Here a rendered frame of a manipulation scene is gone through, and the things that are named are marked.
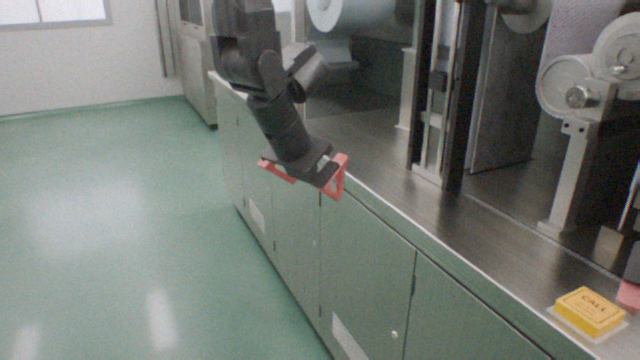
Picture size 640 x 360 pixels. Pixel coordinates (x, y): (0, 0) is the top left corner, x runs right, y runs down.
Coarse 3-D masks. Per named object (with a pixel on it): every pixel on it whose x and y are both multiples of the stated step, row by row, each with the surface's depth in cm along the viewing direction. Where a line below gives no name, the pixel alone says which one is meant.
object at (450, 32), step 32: (448, 0) 91; (480, 0) 82; (448, 32) 93; (480, 32) 85; (416, 64) 100; (448, 64) 95; (416, 96) 102; (448, 96) 94; (416, 128) 106; (448, 128) 97; (416, 160) 110; (448, 160) 96
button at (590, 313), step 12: (564, 300) 60; (576, 300) 60; (588, 300) 60; (600, 300) 60; (564, 312) 59; (576, 312) 58; (588, 312) 58; (600, 312) 58; (612, 312) 58; (624, 312) 58; (576, 324) 58; (588, 324) 56; (600, 324) 55; (612, 324) 57; (588, 336) 56
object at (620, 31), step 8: (632, 24) 66; (616, 32) 69; (624, 32) 68; (632, 32) 67; (608, 40) 70; (600, 56) 72; (600, 64) 72; (608, 72) 72; (616, 80) 71; (624, 80) 69; (632, 80) 68; (624, 88) 70; (632, 88) 68
